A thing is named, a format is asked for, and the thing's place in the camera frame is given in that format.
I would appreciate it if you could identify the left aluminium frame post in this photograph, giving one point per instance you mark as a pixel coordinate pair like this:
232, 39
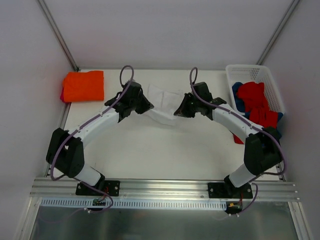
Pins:
57, 33

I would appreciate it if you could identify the white slotted cable duct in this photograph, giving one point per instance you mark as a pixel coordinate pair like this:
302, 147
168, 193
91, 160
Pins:
153, 204

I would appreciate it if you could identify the aluminium frame post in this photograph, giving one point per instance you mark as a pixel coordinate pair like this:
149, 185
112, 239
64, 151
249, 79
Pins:
57, 33
292, 7

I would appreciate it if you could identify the rear aluminium frame bar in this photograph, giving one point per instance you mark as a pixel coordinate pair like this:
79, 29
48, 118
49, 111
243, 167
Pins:
151, 68

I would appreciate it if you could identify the white t shirt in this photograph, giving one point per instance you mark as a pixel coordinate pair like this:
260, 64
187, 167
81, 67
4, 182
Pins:
165, 103

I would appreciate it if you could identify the white plastic laundry basket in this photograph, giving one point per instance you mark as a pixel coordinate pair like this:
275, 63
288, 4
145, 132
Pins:
244, 73

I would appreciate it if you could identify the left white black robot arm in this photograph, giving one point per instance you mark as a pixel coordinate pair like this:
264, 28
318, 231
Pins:
66, 148

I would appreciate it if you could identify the aluminium mounting rail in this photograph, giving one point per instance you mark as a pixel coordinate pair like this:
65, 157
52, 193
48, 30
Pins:
148, 189

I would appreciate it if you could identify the red t shirt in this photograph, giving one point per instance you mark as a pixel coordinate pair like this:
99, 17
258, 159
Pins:
260, 105

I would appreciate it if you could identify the blue t shirt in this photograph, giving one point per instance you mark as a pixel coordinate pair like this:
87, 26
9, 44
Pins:
237, 102

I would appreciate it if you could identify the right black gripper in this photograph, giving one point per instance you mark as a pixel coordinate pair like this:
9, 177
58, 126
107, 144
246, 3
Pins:
189, 106

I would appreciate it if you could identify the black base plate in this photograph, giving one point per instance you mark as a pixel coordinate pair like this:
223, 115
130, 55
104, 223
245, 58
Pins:
220, 190
111, 187

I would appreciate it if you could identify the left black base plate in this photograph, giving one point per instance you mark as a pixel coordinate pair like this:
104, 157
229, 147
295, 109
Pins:
111, 187

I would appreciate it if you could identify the folded pink t shirt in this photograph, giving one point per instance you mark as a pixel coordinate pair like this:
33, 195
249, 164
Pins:
62, 96

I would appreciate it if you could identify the folded orange t shirt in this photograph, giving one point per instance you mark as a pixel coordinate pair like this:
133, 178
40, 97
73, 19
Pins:
84, 86

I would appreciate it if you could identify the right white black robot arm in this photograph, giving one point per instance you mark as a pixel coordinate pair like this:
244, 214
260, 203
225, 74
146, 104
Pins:
262, 149

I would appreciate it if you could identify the right aluminium frame post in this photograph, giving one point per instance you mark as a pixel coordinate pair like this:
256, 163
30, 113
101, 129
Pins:
292, 7

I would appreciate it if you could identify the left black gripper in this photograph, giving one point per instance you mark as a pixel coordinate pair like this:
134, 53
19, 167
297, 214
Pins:
138, 104

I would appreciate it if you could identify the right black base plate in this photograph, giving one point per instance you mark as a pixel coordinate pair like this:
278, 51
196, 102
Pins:
220, 190

